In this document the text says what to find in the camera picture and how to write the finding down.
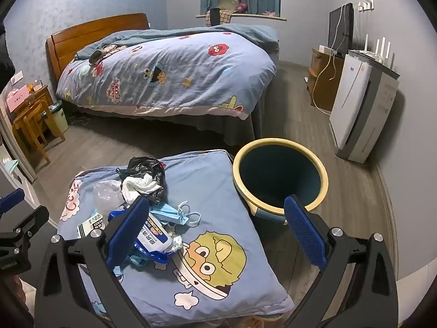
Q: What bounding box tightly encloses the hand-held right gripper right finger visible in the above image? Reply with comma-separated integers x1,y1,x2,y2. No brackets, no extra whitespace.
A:
283,194,400,328

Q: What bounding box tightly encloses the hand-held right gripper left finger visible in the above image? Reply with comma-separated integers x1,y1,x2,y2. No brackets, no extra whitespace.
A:
34,196,151,328

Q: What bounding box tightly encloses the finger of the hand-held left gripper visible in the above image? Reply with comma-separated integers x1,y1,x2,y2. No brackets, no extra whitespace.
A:
0,188,26,214
0,206,50,247

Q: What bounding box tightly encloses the blue white wet wipes packet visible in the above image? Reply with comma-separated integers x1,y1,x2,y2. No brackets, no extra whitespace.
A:
108,208,175,263

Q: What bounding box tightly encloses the green white medicine box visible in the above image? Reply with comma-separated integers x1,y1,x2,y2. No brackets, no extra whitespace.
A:
77,217,110,240

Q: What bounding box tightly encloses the clear plastic bag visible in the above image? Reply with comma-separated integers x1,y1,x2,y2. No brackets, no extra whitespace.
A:
92,179,123,217

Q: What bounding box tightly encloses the blue face mask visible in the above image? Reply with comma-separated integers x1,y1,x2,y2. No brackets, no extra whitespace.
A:
148,200,202,228

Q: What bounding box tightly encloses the white tissue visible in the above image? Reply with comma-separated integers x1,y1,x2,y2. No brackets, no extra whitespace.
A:
121,173,161,206

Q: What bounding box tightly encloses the yellow rimmed blue bin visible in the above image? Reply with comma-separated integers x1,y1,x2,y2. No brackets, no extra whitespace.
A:
233,138,329,228

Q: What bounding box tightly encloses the black plastic bag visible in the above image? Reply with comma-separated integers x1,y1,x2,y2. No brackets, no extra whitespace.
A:
116,156,167,206

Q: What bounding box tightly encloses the wooden stool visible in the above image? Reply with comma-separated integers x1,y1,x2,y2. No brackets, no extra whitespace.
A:
14,101,66,165

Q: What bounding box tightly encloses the cartoon printed blue cushion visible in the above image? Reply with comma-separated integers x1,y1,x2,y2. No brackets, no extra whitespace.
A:
56,149,294,325

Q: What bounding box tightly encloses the small green bin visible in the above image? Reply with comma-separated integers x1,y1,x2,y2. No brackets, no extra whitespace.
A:
43,101,69,135

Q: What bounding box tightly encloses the pink box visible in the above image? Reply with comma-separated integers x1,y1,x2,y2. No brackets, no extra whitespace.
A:
7,87,30,112

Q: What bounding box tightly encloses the wooden nightstand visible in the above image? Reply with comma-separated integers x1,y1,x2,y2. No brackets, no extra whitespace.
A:
7,85,55,127

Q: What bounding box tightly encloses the white air purifier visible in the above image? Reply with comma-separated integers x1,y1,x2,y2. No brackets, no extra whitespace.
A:
329,49,401,164

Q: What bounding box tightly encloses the dark grey bed skirt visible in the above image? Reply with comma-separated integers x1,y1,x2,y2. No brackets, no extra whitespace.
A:
68,104,263,147

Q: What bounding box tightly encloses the wooden cabinet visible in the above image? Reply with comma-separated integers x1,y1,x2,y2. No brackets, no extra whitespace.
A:
306,48,345,112

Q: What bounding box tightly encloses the dark small object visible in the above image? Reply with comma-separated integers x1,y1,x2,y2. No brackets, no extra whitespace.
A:
89,49,106,66

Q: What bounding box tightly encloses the bed with cartoon duvet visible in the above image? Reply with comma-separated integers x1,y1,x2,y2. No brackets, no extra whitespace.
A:
56,24,279,120

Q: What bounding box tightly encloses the white router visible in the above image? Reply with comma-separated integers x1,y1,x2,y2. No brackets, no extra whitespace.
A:
352,34,393,67

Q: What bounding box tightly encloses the black monitor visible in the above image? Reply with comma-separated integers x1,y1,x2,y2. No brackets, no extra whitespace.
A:
328,3,355,57

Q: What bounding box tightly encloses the windowsill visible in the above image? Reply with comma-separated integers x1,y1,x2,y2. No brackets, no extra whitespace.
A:
196,13,287,22

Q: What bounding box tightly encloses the checked cushion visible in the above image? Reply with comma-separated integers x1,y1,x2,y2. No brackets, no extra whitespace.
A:
206,8,237,27

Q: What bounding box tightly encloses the wooden bed frame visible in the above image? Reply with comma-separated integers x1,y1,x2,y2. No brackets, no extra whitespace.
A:
46,13,151,86

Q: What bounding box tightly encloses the white cable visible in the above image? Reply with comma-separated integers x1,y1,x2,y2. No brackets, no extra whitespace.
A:
311,3,354,110

